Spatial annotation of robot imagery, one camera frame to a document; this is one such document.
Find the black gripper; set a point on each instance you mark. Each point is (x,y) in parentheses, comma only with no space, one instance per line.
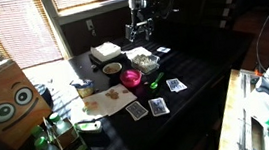
(139,25)

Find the green plastic spoon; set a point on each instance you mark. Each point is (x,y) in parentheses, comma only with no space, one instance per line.
(155,83)

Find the dark round bowl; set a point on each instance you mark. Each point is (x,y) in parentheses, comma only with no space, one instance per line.
(112,68)

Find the pink plastic bowl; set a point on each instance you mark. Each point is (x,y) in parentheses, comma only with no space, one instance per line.
(131,78)

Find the clear container of white seeds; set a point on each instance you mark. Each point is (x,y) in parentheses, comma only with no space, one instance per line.
(145,64)

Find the stack of white napkins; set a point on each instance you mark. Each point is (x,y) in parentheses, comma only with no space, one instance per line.
(105,50)

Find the playing card right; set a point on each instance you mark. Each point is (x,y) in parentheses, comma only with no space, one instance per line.
(176,85)

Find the brown cereal pile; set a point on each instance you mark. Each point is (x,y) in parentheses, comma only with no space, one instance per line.
(112,94)

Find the white paper towel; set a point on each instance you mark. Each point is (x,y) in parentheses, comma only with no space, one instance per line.
(120,103)

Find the playing card middle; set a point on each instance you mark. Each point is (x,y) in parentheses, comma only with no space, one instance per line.
(158,106)

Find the blue playing card deck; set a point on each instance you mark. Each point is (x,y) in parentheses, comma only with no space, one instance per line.
(137,110)

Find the small snack cup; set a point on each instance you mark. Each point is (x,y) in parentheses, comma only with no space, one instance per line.
(84,87)

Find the dark shelf unit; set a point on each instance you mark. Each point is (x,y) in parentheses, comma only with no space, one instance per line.
(225,1)

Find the white and green device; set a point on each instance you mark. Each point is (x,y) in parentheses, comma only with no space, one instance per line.
(88,126)

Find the dark round can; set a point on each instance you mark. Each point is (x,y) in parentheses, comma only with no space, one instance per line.
(44,94)

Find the dark striped cloth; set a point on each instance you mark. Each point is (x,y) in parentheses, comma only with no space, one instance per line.
(110,144)

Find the green capped bottle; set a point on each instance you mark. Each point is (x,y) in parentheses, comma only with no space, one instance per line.
(38,131)
(59,123)
(46,149)

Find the wooden bench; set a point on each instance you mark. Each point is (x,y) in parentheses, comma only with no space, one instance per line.
(228,125)

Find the orange box with cartoon face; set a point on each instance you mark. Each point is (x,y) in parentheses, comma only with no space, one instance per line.
(10,104)

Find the white wall outlet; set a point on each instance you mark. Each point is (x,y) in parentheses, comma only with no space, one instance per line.
(89,24)

